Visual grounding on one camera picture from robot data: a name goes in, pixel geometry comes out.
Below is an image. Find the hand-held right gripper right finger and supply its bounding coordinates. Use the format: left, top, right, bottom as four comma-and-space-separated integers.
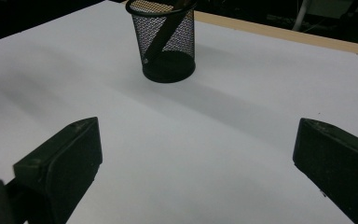
293, 118, 358, 224

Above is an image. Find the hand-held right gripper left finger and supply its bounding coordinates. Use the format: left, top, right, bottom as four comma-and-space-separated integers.
13, 116, 103, 224

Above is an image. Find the black mesh pen holder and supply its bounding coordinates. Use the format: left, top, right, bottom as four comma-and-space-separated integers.
125, 0, 199, 84

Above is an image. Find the brown comb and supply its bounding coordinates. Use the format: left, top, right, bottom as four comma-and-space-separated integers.
142, 0, 197, 65

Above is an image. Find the white metal pole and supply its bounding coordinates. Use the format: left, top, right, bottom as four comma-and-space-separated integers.
291, 0, 312, 32

